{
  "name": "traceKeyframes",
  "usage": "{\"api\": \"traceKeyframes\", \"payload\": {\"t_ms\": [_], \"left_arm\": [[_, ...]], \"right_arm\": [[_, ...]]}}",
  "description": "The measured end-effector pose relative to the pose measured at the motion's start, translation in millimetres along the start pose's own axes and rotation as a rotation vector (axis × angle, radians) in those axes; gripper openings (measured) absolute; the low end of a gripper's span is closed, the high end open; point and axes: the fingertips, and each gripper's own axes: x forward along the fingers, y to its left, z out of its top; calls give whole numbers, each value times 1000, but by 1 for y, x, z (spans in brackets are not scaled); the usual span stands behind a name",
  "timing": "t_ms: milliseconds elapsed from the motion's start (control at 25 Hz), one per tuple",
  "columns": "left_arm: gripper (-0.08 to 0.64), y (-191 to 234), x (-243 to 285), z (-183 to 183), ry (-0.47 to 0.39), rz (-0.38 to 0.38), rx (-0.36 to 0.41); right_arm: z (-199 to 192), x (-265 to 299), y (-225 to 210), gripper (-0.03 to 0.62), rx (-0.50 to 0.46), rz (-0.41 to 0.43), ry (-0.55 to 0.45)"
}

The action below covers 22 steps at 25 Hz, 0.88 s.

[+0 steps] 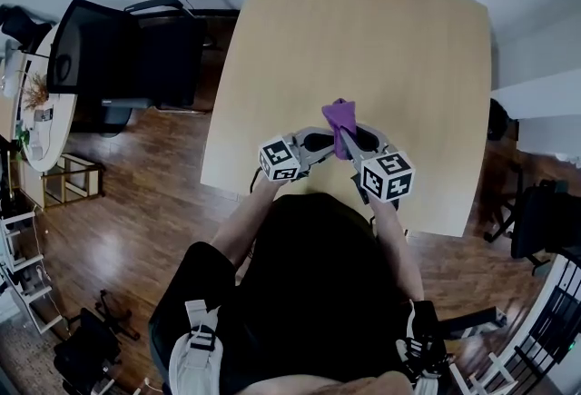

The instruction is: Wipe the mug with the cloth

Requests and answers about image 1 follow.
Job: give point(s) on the dried plant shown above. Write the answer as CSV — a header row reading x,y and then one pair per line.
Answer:
x,y
35,91

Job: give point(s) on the white shelf rack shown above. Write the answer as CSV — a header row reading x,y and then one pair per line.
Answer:
x,y
22,275

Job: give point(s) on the person's left forearm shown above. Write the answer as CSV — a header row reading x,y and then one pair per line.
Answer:
x,y
247,220

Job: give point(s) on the black bag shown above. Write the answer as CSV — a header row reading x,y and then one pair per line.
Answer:
x,y
499,121

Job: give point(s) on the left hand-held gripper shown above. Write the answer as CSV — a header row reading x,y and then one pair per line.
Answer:
x,y
313,153

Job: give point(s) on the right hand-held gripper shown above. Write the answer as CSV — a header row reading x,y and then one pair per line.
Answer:
x,y
386,177

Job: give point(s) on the black folding chair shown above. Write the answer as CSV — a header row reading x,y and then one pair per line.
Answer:
x,y
540,225

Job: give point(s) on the white round table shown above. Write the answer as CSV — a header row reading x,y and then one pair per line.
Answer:
x,y
54,121

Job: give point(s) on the black mesh office chair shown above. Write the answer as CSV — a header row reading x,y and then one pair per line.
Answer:
x,y
136,52

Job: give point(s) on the person's right forearm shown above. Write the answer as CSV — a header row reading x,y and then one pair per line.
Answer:
x,y
399,248

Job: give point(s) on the person's torso in black shirt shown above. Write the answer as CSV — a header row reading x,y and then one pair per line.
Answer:
x,y
308,284

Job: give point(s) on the black chair armrest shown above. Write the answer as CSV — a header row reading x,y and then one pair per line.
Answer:
x,y
472,322

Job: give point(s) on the gold frame side table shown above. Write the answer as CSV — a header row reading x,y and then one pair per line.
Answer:
x,y
75,177

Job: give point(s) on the purple cloth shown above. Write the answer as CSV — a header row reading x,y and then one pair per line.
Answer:
x,y
340,116

